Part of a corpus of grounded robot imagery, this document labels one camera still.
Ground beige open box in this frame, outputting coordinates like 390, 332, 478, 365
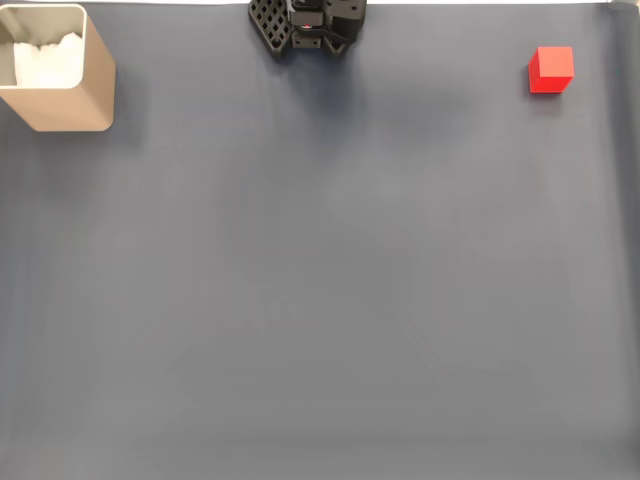
0, 3, 117, 133

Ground white foam padding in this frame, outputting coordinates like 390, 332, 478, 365
12, 30, 84, 87

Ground dark grey mat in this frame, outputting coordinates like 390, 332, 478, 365
0, 2, 640, 480

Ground red cube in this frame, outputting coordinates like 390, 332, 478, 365
527, 46, 575, 95

